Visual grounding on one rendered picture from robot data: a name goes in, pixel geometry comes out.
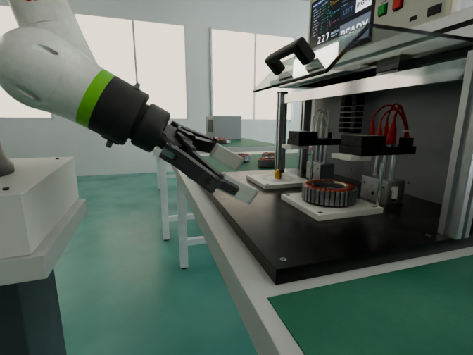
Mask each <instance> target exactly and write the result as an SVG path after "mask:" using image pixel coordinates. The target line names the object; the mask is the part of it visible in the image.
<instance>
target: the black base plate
mask: <svg viewBox="0 0 473 355"><path fill-rule="evenodd" d="M275 171H276V170H252V171H238V172H226V173H227V174H229V175H231V176H233V177H235V178H237V179H239V180H240V181H242V182H245V183H246V184H248V185H250V186H252V187H255V188H256V189H258V191H259V193H258V194H257V195H256V197H255V198H254V199H253V201H252V202H251V203H250V204H246V203H244V202H242V201H240V200H238V199H236V198H234V197H232V196H230V195H228V194H225V193H224V192H221V191H220V190H218V189H216V190H215V191H214V192H213V193H210V192H208V191H207V190H205V189H204V188H202V186H201V188H202V189H203V191H204V192H205V193H206V194H207V196H208V197H209V198H210V200H211V201H212V202H213V203H214V205H215V206H216V208H217V209H218V210H219V212H221V214H222V215H223V217H224V218H225V220H226V221H227V222H228V223H229V224H230V226H231V227H232V229H233V230H234V231H235V233H236V234H237V235H238V236H239V238H240V239H241V241H242V242H243V243H244V244H245V245H246V247H247V248H248V250H249V251H250V252H251V253H252V255H253V256H254V257H255V259H256V260H257V261H258V263H259V264H260V265H261V266H262V268H263V269H264V271H265V272H266V273H267V274H268V275H269V277H270V278H271V280H272V281H273V283H274V284H276V285H280V284H284V283H288V282H295V281H299V280H305V279H309V278H316V277H320V276H323V275H331V274H335V273H341V272H345V271H349V270H355V269H360V268H366V267H370V266H377V265H381V264H385V263H392V262H396V261H402V260H406V259H413V258H417V257H421V256H428V255H432V254H438V253H442V252H446V251H452V250H457V249H464V248H467V247H473V218H472V224H471V228H470V232H469V237H468V238H463V237H461V239H453V238H450V237H449V235H442V234H440V233H437V231H438V226H439V218H440V214H441V207H442V205H441V204H437V203H434V202H431V201H427V200H424V199H420V198H417V197H413V196H410V195H407V194H404V196H403V203H402V204H394V205H388V206H385V205H382V204H380V207H382V208H384V209H383V213H379V214H373V215H367V216H356V217H350V218H339V219H333V220H322V221H317V220H315V219H314V218H312V217H310V216H309V215H307V214H305V213H304V212H302V211H300V210H298V209H297V208H295V207H294V206H292V205H291V204H288V203H287V202H285V201H284V200H282V199H281V194H292V193H301V192H302V187H290V188H280V189H263V188H262V187H260V186H258V185H257V184H255V183H254V182H251V181H250V180H248V179H246V175H255V174H268V173H275ZM281 172H282V173H291V174H294V175H297V176H299V177H301V178H305V179H306V180H310V178H308V177H306V169H300V168H291V169H285V170H281ZM333 180H340V181H341V180H342V181H345V182H349V183H351V184H354V185H355V186H356V187H357V188H358V194H357V198H358V199H362V200H363V201H367V202H369V203H371V204H374V205H376V202H374V201H371V200H369V199H365V198H363V197H361V196H360V192H361V184H362V182H361V181H358V180H354V179H350V178H348V177H344V176H340V175H336V174H334V178H333Z"/></svg>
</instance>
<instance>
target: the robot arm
mask: <svg viewBox="0 0 473 355"><path fill-rule="evenodd" d="M7 1H8V4H9V6H10V7H11V10H12V12H13V15H14V17H15V20H16V22H17V24H18V28H15V29H12V30H9V31H8V32H6V33H4V34H3V35H2V36H0V86H1V87H2V89H3V90H4V91H5V92H6V93H7V94H8V95H10V96H11V97H12V98H14V99H15V100H16V101H18V102H20V103H22V104H24V105H26V106H29V107H30V108H35V109H38V110H41V111H46V112H49V113H52V114H55V115H57V116H61V117H63V118H66V119H68V120H71V121H73V122H75V123H77V124H79V125H81V126H83V127H85V128H88V129H89V130H92V131H94V132H96V133H98V134H100V135H101V137H102V138H104V139H107V142H106V146H107V147H108V148H111V147H112V145H113V143H115V144H117V145H119V144H121V145H124V144H125V143H126V141H127V140H128V138H129V139H131V143H132V144H133V145H135V146H136V147H139V148H140V149H143V150H144V151H147V152H152V151H153V150H154V148H155V147H160V148H161V149H162V151H161V153H160V155H159V157H160V158H161V159H163V160H164V161H166V162H168V163H170V164H172V165H173V166H174V167H176V168H177V169H178V170H180V171H181V172H183V173H184V174H185V175H186V176H188V177H189V178H191V179H192V180H193V181H194V182H196V183H197V184H199V185H200V186H202V188H204V189H205V190H207V191H208V192H210V193H213V192H214V191H215V190H216V189H218V190H220V191H221V192H224V193H225V194H228V195H230V196H232V197H234V198H236V199H238V200H240V201H242V202H244V203H246V204H250V203H251V202H252V201H253V199H254V198H255V197H256V195H257V194H258V193H259V191H258V189H256V188H255V187H252V186H250V185H248V184H246V183H245V182H242V181H240V180H239V179H237V178H235V177H233V176H231V175H229V174H227V173H226V172H222V174H221V173H220V172H219V171H218V170H216V169H215V168H214V167H213V166H212V165H211V164H209V162H207V160H205V159H204V158H203V157H202V156H201V155H199V154H198V153H197V152H196V151H202V152H206V153H210V154H209V155H210V156H211V157H213V158H214V159H216V160H218V161H220V162H222V163H224V164H225V165H227V166H229V167H231V168H233V169H235V170H238V169H239V167H240V166H241V164H242V163H243V162H244V158H242V157H241V156H239V155H237V154H235V153H234V152H232V151H230V150H229V149H226V148H225V147H223V146H221V145H219V144H218V143H217V141H218V140H217V139H216V138H212V137H209V136H208V135H205V134H202V133H200V132H197V131H195V130H192V129H190V128H187V127H185V126H183V125H180V124H179V123H176V122H175V121H172V122H171V124H170V125H168V121H169V119H170V113H169V112H167V111H166V110H164V109H162V108H161V107H159V106H157V105H155V104H150V105H148V104H146V103H147V101H148V100H149V95H148V94H147V93H145V92H143V91H141V90H140V84H139V83H138V82H137V83H136V84H135V85H131V84H130V83H128V82H126V81H124V80H122V79H121V78H119V77H117V76H116V75H114V74H112V73H110V72H108V71H107V70H105V69H104V68H102V67H101V66H99V65H98V63H97V62H96V59H95V58H94V56H93V54H92V52H91V50H90V48H89V46H88V44H87V41H86V39H85V38H84V35H83V34H82V31H81V29H80V26H79V25H78V23H77V20H76V18H75V15H74V13H73V11H72V9H71V6H70V4H69V1H68V0H7ZM14 171H15V168H14V163H13V162H12V161H11V160H10V159H9V158H8V157H7V155H6V154H5V153H4V150H3V149H2V147H1V143H0V177H1V176H5V175H8V174H11V173H13V172H14Z"/></svg>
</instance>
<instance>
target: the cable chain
mask: <svg viewBox="0 0 473 355"><path fill-rule="evenodd" d="M363 100H365V95H364V93H363V94H352V95H347V96H342V98H341V101H342V102H341V106H352V105H353V106H352V107H341V109H340V111H347V112H348V111H363V109H364V106H362V105H364V101H363ZM351 116H353V117H361V116H363V112H351V113H340V117H351ZM339 122H362V118H339ZM339 127H362V123H339ZM339 132H340V133H341V134H352V135H366V133H361V129H349V128H339Z"/></svg>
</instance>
